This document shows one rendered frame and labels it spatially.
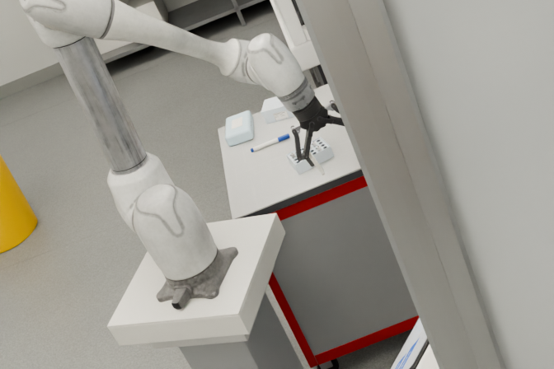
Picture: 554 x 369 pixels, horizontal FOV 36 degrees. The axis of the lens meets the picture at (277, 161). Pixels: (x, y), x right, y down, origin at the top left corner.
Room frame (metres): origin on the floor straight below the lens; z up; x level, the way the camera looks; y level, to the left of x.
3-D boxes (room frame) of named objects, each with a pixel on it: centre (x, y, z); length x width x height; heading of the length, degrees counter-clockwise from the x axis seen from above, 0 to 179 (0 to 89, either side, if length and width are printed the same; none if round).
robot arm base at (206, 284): (1.82, 0.32, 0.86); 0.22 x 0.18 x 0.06; 149
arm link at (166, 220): (1.85, 0.31, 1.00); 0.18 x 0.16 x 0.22; 16
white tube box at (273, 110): (2.65, -0.09, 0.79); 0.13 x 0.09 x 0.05; 69
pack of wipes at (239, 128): (2.64, 0.07, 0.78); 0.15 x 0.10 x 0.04; 170
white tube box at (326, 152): (2.27, -0.10, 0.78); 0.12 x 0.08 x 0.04; 98
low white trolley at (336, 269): (2.43, -0.12, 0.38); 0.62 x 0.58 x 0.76; 176
